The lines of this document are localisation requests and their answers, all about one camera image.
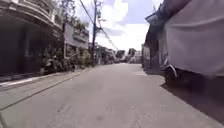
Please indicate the row of distant buildings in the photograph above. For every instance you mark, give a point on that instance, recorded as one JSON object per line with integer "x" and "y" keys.
{"x": 108, "y": 55}

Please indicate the grey concrete road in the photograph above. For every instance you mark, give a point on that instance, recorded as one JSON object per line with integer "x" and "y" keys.
{"x": 113, "y": 96}

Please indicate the utility pole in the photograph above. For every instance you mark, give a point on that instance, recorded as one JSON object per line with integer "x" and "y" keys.
{"x": 94, "y": 33}

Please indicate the pale building with balcony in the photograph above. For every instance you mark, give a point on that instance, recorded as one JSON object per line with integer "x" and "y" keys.
{"x": 76, "y": 38}

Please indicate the building with dark roof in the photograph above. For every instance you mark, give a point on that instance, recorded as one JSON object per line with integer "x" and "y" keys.
{"x": 152, "y": 43}

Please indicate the row of potted bushes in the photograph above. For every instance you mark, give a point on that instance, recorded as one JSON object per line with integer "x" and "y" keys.
{"x": 63, "y": 60}

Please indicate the truck with grey tarpaulin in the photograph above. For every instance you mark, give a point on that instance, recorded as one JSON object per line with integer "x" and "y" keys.
{"x": 195, "y": 40}

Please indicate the dark multi-storey building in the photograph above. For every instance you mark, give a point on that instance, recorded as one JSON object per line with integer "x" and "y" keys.
{"x": 23, "y": 36}

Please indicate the raised concrete kerb strip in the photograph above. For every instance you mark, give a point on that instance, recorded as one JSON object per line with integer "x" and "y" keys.
{"x": 20, "y": 81}

